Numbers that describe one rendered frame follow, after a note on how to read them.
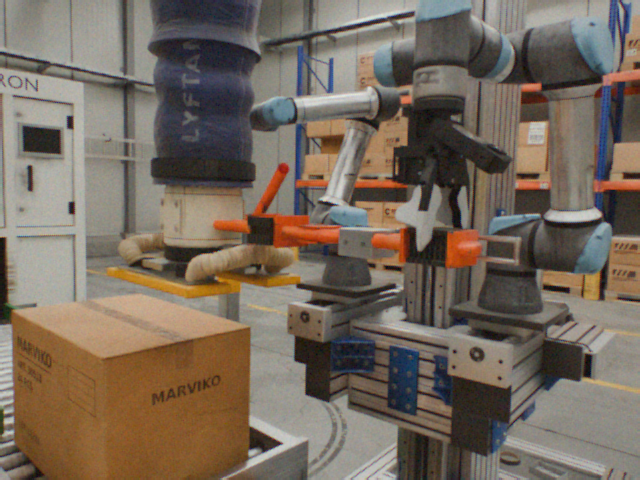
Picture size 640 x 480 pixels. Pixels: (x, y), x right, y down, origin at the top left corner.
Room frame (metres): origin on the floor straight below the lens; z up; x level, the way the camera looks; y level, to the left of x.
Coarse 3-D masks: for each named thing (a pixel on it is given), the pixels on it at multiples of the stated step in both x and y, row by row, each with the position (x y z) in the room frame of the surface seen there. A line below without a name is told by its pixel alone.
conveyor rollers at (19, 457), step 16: (0, 336) 2.57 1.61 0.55; (0, 352) 2.32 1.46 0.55; (0, 368) 2.15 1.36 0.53; (0, 384) 1.93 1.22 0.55; (0, 400) 1.78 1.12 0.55; (0, 448) 1.45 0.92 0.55; (16, 448) 1.47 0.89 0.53; (256, 448) 1.47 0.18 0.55; (0, 464) 1.37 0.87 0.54; (16, 464) 1.39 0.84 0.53; (32, 464) 1.36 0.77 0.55
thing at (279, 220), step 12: (252, 216) 0.96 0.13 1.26; (264, 216) 1.00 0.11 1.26; (276, 216) 0.92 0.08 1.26; (288, 216) 0.94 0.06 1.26; (300, 216) 0.96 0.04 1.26; (252, 228) 0.97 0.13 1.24; (264, 228) 0.94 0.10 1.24; (276, 228) 0.92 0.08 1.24; (252, 240) 0.95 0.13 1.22; (264, 240) 0.93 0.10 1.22; (276, 240) 0.92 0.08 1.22; (288, 240) 0.94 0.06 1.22
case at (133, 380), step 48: (48, 336) 1.28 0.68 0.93; (96, 336) 1.22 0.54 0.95; (144, 336) 1.23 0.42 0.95; (192, 336) 1.24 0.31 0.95; (240, 336) 1.33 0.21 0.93; (48, 384) 1.28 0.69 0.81; (96, 384) 1.09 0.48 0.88; (144, 384) 1.13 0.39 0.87; (192, 384) 1.22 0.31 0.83; (240, 384) 1.33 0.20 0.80; (48, 432) 1.28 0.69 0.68; (96, 432) 1.09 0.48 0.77; (144, 432) 1.13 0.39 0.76; (192, 432) 1.23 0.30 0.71; (240, 432) 1.34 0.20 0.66
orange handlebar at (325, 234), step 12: (216, 228) 1.07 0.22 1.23; (228, 228) 1.04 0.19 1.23; (240, 228) 1.01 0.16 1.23; (288, 228) 0.92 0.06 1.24; (300, 228) 0.90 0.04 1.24; (312, 228) 0.88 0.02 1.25; (324, 228) 0.87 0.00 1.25; (336, 228) 0.90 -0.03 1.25; (300, 240) 0.89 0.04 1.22; (312, 240) 0.88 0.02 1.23; (324, 240) 0.86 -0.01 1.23; (336, 240) 0.84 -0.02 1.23; (372, 240) 0.78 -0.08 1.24; (384, 240) 0.77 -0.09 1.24; (396, 240) 0.75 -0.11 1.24; (468, 252) 0.69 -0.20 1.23; (480, 252) 0.70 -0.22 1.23
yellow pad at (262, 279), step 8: (256, 264) 1.16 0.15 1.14; (224, 272) 1.17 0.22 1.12; (232, 272) 1.15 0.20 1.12; (256, 272) 1.12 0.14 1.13; (264, 272) 1.13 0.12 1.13; (280, 272) 1.13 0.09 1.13; (288, 272) 1.14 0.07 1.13; (232, 280) 1.15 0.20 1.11; (240, 280) 1.13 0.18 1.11; (248, 280) 1.11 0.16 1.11; (256, 280) 1.09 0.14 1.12; (264, 280) 1.07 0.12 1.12; (272, 280) 1.08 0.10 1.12; (280, 280) 1.09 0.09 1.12; (288, 280) 1.11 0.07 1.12; (296, 280) 1.13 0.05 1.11
